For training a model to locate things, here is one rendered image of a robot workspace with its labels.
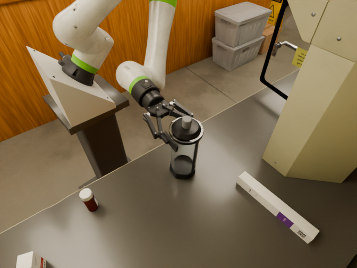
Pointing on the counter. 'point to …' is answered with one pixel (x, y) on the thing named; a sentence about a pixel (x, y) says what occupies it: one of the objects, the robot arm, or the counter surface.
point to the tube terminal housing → (322, 105)
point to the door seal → (270, 50)
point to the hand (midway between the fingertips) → (184, 136)
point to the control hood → (308, 16)
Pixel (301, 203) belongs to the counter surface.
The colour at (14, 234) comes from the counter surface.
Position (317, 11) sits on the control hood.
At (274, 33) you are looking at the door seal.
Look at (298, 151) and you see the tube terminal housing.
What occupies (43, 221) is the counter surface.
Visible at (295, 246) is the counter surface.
